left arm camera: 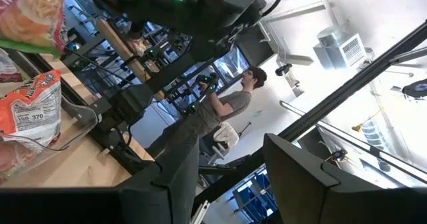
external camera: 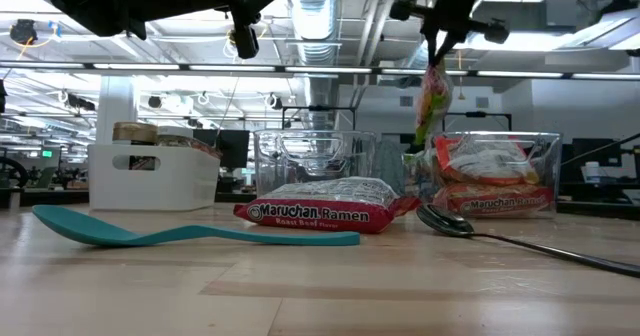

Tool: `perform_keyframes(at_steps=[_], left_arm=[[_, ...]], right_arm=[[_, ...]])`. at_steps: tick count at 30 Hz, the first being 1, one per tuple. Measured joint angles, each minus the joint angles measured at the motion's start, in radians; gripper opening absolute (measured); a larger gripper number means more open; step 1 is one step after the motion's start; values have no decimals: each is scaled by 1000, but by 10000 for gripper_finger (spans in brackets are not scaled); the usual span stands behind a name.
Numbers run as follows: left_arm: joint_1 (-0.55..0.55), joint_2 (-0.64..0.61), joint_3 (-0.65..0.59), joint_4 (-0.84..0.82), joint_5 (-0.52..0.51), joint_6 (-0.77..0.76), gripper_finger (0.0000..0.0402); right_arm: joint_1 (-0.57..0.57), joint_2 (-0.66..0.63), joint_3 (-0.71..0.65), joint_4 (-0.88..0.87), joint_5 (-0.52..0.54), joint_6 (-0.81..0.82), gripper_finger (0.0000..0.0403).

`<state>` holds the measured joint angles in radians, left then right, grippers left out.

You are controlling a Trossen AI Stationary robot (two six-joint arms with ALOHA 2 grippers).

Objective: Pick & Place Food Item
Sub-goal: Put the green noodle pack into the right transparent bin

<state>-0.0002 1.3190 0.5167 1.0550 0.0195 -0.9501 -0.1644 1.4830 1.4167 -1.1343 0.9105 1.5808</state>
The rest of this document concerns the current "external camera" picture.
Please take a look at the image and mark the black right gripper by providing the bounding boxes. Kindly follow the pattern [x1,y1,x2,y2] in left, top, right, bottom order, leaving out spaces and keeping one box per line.
[388,0,511,70]

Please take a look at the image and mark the yellow-green pink ramen packet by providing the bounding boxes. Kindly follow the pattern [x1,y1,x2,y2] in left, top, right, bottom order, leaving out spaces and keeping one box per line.
[413,60,455,148]

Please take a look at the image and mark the orange ramen packet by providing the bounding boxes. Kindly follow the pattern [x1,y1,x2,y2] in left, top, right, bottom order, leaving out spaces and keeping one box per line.
[433,135,541,187]

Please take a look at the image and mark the white-lidded seasoning jar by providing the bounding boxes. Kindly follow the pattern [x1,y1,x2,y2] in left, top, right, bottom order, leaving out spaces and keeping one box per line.
[156,125,195,148]

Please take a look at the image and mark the dark metal spoon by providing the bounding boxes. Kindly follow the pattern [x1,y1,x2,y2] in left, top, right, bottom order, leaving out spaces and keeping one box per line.
[416,203,640,279]

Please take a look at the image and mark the tan-lidded jar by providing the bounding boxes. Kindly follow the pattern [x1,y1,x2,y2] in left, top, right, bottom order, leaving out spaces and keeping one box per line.
[111,121,159,172]

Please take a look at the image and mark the red roast beef ramen packet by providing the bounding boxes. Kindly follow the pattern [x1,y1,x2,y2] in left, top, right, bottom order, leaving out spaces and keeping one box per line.
[232,176,422,235]

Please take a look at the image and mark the teal plastic spoon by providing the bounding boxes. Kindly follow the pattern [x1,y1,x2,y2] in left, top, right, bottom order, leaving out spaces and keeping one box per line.
[31,204,362,249]

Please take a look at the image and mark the bright ceiling light panel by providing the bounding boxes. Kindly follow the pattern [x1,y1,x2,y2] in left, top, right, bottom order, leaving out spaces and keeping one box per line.
[422,29,564,53]

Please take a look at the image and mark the long ceiling light strip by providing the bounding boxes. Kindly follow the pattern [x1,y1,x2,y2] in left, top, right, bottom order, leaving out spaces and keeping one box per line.
[0,61,640,81]

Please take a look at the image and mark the clear plastic container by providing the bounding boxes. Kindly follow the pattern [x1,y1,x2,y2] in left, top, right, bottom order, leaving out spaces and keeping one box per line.
[253,129,377,197]
[402,131,562,221]

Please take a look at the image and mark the black computer monitor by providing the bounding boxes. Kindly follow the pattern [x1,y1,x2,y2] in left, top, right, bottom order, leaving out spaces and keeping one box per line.
[192,128,250,171]

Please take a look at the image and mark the white pillar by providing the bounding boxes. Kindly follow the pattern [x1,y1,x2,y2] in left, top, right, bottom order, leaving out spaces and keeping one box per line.
[95,75,139,146]

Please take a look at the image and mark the white bottle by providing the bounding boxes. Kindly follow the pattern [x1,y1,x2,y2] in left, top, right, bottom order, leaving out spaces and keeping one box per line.
[583,160,601,184]

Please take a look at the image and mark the white plastic bin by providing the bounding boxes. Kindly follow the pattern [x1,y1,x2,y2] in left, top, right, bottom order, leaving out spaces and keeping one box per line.
[86,143,222,213]

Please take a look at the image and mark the slanted silver ventilation duct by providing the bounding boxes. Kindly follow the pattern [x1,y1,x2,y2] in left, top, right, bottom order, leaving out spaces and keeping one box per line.
[402,0,504,72]

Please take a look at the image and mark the yellow hanging cord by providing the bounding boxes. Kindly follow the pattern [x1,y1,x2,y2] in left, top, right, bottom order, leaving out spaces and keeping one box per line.
[455,49,467,102]

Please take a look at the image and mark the large silver ventilation duct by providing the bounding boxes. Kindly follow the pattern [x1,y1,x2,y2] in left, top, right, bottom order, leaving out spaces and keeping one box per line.
[285,0,342,132]

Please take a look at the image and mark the black ceiling camera yellow cable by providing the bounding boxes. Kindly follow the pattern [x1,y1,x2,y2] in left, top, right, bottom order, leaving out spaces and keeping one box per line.
[8,18,40,46]
[225,22,269,52]

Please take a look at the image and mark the black stand frame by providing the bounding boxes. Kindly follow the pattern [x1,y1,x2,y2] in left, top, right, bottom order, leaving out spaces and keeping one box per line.
[281,104,358,133]
[441,110,513,133]

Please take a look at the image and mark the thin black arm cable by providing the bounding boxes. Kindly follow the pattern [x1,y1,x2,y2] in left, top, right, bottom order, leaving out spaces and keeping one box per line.
[562,132,640,167]

